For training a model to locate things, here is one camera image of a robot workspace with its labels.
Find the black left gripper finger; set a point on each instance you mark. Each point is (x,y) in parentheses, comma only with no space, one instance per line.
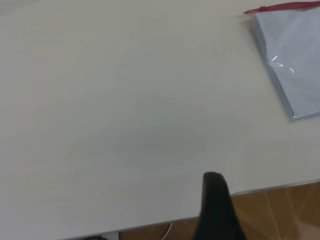
(215,210)

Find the clear plastic zip bag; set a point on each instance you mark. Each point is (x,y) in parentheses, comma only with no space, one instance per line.
(292,62)

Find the red zipper slider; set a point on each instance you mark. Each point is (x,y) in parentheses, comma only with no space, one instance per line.
(262,8)

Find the dark round object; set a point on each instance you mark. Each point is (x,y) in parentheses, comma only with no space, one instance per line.
(93,238)

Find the white paper stack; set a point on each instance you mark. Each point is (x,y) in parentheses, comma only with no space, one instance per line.
(297,75)

